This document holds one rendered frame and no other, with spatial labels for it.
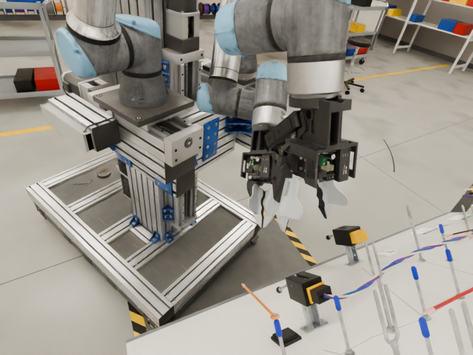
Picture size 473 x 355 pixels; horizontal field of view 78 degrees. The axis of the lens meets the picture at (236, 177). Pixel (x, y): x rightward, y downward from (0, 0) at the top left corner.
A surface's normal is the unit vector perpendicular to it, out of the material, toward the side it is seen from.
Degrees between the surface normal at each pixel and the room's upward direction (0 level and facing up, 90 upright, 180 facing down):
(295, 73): 87
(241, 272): 0
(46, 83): 90
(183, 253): 0
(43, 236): 0
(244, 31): 96
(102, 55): 112
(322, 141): 91
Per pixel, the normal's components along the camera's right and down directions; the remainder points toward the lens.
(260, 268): 0.11, -0.77
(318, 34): -0.19, 0.36
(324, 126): -0.91, 0.20
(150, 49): 0.77, 0.47
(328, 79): 0.21, 0.34
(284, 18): -0.64, 0.38
